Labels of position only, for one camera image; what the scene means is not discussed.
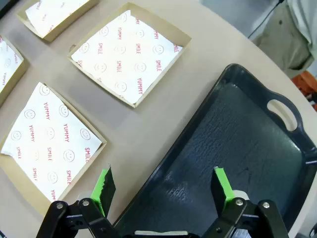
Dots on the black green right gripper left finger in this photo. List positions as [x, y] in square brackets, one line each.
[97, 193]

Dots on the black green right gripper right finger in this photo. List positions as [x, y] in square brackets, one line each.
[224, 183]

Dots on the cardboard donut box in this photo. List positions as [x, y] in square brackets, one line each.
[27, 188]
[184, 41]
[15, 81]
[59, 29]

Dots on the black plastic serving tray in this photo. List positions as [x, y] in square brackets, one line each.
[235, 138]

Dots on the orange object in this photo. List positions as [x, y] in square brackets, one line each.
[305, 83]

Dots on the person torso in grey clothes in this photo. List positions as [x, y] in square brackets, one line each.
[289, 34]

